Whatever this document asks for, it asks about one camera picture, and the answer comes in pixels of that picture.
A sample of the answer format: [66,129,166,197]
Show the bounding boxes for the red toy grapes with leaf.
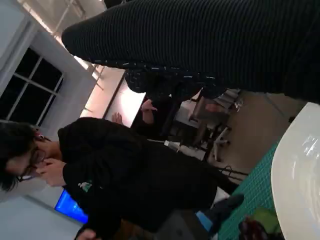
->
[238,207,281,240]

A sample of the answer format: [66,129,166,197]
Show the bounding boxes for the cluttered grey desk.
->
[174,88,242,141]

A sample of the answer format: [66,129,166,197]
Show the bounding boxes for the blue lit monitor screen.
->
[54,188,90,225]

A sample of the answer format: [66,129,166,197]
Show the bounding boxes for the dark paned window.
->
[0,47,65,128]

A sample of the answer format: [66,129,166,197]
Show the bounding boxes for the white square plate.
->
[271,101,320,240]

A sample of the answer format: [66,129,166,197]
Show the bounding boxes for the white cable plug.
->
[163,140,180,151]

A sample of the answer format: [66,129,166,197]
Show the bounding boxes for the white star chair base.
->
[209,124,232,162]

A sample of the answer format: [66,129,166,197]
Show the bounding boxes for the person in black top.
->
[0,117,241,240]

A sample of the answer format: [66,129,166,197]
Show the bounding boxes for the green cutting mat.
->
[212,141,282,240]

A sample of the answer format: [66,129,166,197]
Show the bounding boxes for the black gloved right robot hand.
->
[61,0,320,106]

